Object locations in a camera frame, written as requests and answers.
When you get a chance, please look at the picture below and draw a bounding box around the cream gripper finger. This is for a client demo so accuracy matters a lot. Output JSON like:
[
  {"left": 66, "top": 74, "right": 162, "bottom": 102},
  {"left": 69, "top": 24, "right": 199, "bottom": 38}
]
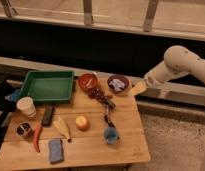
[{"left": 129, "top": 81, "right": 147, "bottom": 96}]

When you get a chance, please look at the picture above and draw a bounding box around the blue sponge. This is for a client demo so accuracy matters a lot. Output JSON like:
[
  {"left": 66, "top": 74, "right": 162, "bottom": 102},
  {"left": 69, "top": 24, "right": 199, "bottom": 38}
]
[{"left": 48, "top": 139, "right": 64, "bottom": 164}]

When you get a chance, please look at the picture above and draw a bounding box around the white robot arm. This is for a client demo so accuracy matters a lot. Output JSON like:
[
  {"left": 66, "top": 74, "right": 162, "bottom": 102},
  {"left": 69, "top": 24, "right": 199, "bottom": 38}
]
[{"left": 128, "top": 45, "right": 205, "bottom": 96}]

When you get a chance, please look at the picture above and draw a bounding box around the blue plastic cup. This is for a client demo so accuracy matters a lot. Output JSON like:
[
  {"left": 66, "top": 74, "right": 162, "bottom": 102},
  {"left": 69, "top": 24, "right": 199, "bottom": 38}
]
[{"left": 104, "top": 127, "right": 119, "bottom": 144}]

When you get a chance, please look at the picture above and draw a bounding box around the white paper cup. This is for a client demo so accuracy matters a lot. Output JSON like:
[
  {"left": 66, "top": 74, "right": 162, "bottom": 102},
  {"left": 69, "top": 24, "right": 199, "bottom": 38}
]
[{"left": 17, "top": 97, "right": 36, "bottom": 117}]

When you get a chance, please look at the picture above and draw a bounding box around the purple bowl with cloth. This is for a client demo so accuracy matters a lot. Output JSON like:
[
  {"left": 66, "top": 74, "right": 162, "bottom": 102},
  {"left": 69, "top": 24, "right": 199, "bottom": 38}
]
[{"left": 107, "top": 74, "right": 129, "bottom": 93}]

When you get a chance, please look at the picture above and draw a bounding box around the dark grape bunch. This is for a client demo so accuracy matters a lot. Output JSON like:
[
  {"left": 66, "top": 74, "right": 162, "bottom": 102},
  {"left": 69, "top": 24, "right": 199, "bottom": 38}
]
[{"left": 88, "top": 88, "right": 115, "bottom": 109}]

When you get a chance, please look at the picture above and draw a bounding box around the dark utensil on table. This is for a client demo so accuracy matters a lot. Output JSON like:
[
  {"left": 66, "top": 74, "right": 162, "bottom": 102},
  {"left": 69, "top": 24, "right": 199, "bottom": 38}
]
[{"left": 104, "top": 106, "right": 115, "bottom": 128}]

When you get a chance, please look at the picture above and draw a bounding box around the orange bowl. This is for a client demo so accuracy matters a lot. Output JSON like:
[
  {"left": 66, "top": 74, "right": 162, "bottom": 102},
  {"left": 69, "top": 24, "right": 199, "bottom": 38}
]
[{"left": 78, "top": 73, "right": 98, "bottom": 91}]

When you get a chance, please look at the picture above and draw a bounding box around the yellow apple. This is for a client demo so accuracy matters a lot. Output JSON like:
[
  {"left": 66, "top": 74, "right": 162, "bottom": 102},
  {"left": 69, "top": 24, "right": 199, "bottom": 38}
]
[{"left": 75, "top": 116, "right": 89, "bottom": 131}]

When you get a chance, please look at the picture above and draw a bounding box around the black rectangular block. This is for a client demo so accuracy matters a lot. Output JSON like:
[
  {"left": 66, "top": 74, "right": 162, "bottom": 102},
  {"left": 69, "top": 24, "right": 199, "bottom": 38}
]
[{"left": 41, "top": 105, "right": 54, "bottom": 126}]

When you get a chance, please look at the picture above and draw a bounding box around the green plastic tray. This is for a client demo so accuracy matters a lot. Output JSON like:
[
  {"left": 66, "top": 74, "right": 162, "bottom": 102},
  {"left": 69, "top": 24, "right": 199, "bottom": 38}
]
[{"left": 19, "top": 71, "right": 74, "bottom": 104}]

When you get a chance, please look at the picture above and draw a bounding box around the red chili pepper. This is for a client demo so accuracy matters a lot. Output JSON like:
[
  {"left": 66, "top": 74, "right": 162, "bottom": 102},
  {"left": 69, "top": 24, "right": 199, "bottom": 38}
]
[{"left": 33, "top": 122, "right": 42, "bottom": 153}]

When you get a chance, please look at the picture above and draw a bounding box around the metal tin can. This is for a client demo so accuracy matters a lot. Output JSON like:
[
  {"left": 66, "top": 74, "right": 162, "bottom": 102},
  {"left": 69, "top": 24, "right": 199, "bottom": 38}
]
[{"left": 16, "top": 122, "right": 33, "bottom": 139}]

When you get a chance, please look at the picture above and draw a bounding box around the blue cloth at left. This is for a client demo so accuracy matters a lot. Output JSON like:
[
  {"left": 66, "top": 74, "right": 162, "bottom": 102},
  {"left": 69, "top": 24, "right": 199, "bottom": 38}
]
[{"left": 5, "top": 89, "right": 20, "bottom": 102}]

